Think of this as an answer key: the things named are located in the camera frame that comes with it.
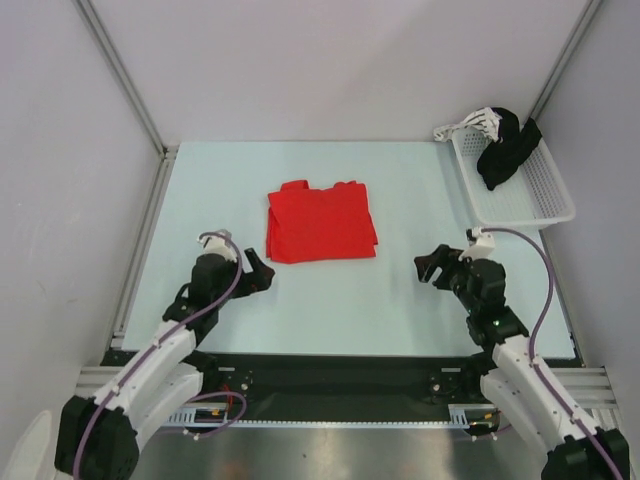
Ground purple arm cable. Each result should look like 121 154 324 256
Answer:
479 227 626 480
71 229 248 479

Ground white striped tank top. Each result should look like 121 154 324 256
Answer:
433 107 502 142

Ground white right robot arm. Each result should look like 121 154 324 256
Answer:
414 244 631 479

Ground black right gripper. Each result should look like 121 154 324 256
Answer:
413 244 483 314

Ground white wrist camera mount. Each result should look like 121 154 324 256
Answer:
458 227 496 261
197 229 238 263

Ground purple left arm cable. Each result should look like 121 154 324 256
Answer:
71 229 248 479

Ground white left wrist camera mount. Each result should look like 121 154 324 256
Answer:
197 229 238 263

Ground white slotted cable duct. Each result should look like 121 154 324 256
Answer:
162 406 500 432

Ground white plastic basket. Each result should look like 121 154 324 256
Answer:
451 128 576 230

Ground red tank top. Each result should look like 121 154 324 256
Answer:
266 180 378 264

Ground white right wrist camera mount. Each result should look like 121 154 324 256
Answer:
458 227 496 261

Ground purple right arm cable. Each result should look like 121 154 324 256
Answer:
479 227 626 480

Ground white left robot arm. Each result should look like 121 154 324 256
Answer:
54 240 275 479

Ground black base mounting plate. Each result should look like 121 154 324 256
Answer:
101 351 584 422

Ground aluminium frame rail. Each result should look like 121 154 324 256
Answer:
73 144 180 397

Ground black tank top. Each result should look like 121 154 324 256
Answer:
476 107 542 191

